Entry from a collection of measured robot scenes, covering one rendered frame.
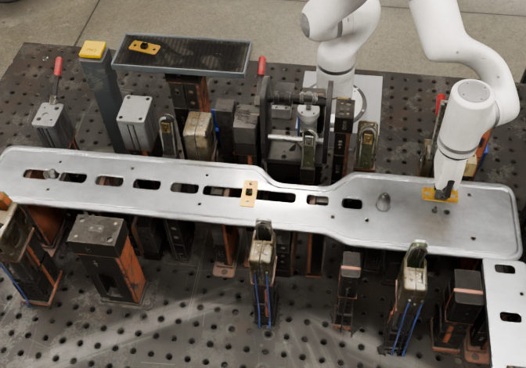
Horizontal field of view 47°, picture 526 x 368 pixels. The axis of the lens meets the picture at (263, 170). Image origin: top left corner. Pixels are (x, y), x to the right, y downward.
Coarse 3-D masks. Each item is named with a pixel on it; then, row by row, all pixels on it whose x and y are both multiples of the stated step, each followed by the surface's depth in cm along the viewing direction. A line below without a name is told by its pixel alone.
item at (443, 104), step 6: (444, 102) 142; (444, 108) 143; (438, 114) 144; (444, 114) 140; (438, 120) 144; (438, 126) 145; (438, 132) 148; (432, 138) 150; (432, 144) 150; (432, 150) 151; (432, 156) 152
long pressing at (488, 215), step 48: (48, 192) 157; (96, 192) 156; (144, 192) 156; (288, 192) 154; (336, 192) 153; (384, 192) 153; (480, 192) 152; (384, 240) 144; (432, 240) 143; (480, 240) 143
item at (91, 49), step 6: (90, 42) 169; (96, 42) 169; (102, 42) 169; (84, 48) 168; (90, 48) 168; (96, 48) 168; (102, 48) 168; (84, 54) 166; (90, 54) 166; (96, 54) 166
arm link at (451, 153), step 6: (438, 138) 127; (438, 144) 128; (444, 144) 126; (444, 150) 126; (450, 150) 125; (474, 150) 125; (450, 156) 126; (456, 156) 125; (462, 156) 125; (468, 156) 126
